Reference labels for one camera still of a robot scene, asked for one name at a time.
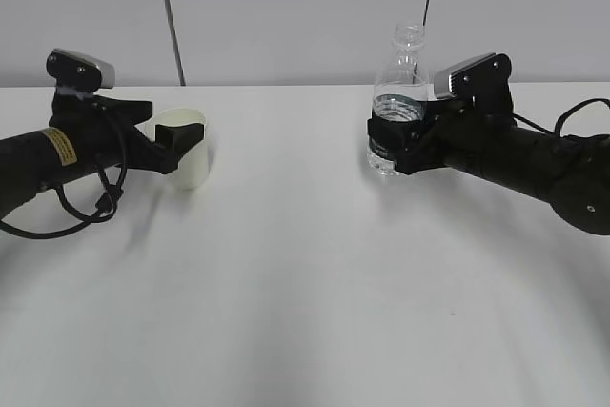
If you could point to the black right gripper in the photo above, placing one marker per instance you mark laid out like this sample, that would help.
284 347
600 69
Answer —
450 128

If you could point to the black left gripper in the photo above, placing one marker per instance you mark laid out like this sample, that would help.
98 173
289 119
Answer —
105 129

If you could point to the clear green-label water bottle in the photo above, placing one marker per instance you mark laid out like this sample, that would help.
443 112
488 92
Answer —
400 91

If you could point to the white paper cup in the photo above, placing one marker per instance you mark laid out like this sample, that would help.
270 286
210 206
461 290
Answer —
193 169

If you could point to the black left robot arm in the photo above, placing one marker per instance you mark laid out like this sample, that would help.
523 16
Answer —
34 162

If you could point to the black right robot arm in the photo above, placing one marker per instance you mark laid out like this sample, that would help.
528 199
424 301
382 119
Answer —
568 172

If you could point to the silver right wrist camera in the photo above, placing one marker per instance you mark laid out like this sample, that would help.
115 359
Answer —
474 76

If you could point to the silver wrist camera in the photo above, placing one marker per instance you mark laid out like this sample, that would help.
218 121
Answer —
79 71
474 76

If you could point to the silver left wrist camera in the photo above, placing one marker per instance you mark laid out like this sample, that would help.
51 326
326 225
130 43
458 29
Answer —
79 71

